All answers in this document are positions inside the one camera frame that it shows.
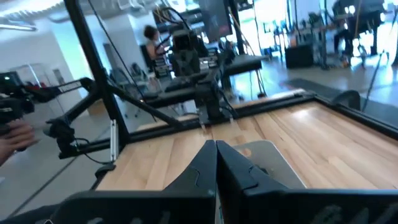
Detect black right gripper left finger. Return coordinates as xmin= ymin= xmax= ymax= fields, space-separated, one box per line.
xmin=51 ymin=139 xmax=218 ymax=224

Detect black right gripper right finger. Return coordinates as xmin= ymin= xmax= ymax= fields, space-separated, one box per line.
xmin=216 ymin=139 xmax=398 ymax=224

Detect grey plastic bin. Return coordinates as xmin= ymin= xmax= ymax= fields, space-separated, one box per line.
xmin=232 ymin=139 xmax=307 ymax=190

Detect dark grey desk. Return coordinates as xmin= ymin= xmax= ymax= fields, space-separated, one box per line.
xmin=141 ymin=54 xmax=269 ymax=108

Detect person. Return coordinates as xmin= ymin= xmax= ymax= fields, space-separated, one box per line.
xmin=142 ymin=24 xmax=167 ymax=62

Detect dark monitor screen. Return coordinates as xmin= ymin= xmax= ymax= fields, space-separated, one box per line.
xmin=198 ymin=0 xmax=234 ymax=44

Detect black cabinet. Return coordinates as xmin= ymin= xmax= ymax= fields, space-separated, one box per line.
xmin=284 ymin=43 xmax=315 ymax=70

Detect black table clamp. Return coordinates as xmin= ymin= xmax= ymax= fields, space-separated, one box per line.
xmin=331 ymin=90 xmax=362 ymax=112

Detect person's hand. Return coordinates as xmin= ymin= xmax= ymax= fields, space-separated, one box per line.
xmin=0 ymin=119 xmax=39 ymax=167

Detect silver metal bracket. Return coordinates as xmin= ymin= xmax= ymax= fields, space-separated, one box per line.
xmin=109 ymin=119 xmax=120 ymax=162

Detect black overhead rig post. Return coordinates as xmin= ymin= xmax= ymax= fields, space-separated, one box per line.
xmin=63 ymin=0 xmax=185 ymax=156

